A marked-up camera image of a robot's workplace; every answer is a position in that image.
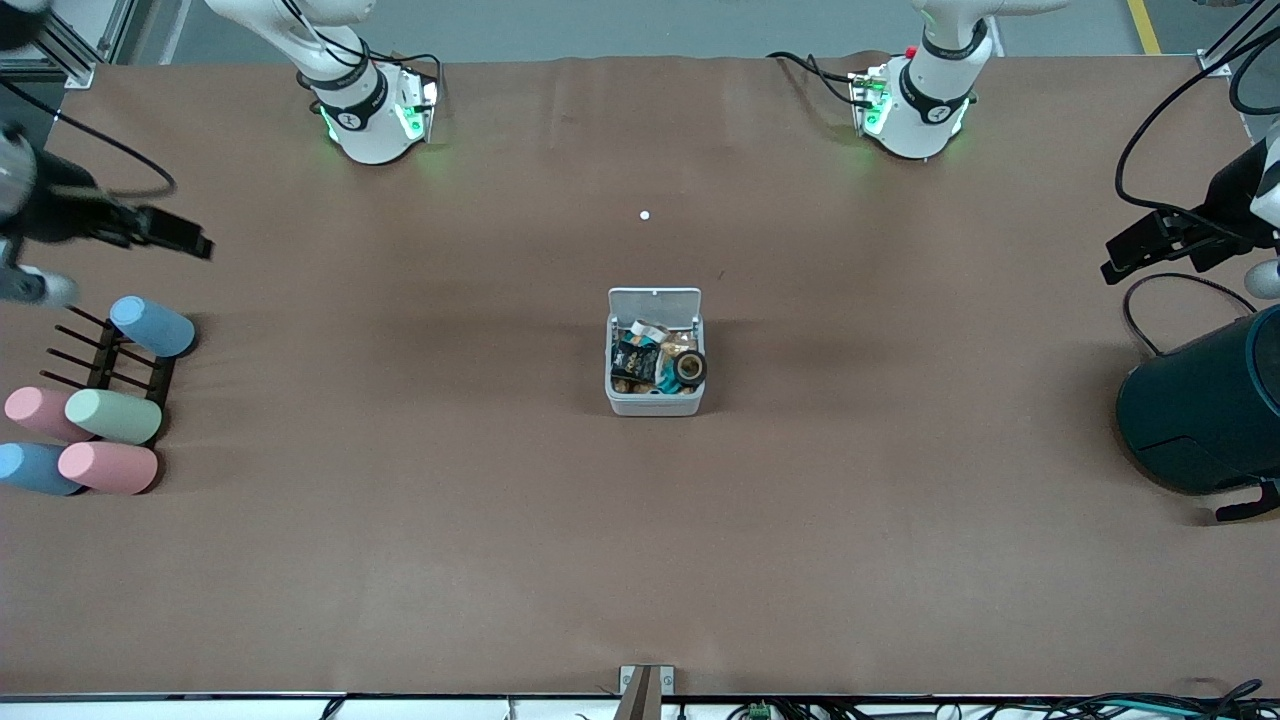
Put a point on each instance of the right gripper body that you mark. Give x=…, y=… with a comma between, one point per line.
x=55, y=210

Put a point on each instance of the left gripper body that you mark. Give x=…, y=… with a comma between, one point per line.
x=1226, y=206

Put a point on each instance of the black tape roll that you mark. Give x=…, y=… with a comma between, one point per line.
x=676, y=370

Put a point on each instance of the black snack packet gold print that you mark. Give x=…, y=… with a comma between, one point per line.
x=633, y=360

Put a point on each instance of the grey plastic storage box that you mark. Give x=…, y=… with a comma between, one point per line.
x=650, y=405

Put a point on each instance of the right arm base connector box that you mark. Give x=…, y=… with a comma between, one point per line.
x=415, y=115

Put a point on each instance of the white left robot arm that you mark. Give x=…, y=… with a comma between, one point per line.
x=930, y=100

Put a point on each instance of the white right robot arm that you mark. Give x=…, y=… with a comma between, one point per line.
x=360, y=110

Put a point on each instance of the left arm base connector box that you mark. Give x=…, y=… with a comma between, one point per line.
x=870, y=105

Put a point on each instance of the blue cylindrical cup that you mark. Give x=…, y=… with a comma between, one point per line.
x=35, y=470
x=155, y=328

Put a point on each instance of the dark wooden cup rack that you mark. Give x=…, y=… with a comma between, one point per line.
x=105, y=365

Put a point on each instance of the dark teal cylindrical device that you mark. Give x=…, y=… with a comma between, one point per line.
x=1200, y=410

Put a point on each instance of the green cylindrical cup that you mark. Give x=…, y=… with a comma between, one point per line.
x=115, y=417

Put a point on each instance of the pink cylindrical cup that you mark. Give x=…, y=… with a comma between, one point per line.
x=35, y=410
x=110, y=468

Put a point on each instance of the black device foot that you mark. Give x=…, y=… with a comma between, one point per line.
x=1250, y=508

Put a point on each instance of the golden snack wrapper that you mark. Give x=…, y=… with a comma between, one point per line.
x=682, y=340

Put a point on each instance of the brown snack wrapper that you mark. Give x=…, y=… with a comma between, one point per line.
x=628, y=385

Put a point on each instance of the teal snack packet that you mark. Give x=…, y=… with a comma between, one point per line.
x=662, y=378

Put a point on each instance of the green terminal connector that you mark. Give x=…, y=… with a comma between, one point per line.
x=760, y=711

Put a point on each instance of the aluminium frame post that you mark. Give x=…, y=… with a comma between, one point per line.
x=1213, y=65
x=75, y=60

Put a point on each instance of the metal table edge bracket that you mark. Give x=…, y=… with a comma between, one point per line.
x=645, y=695

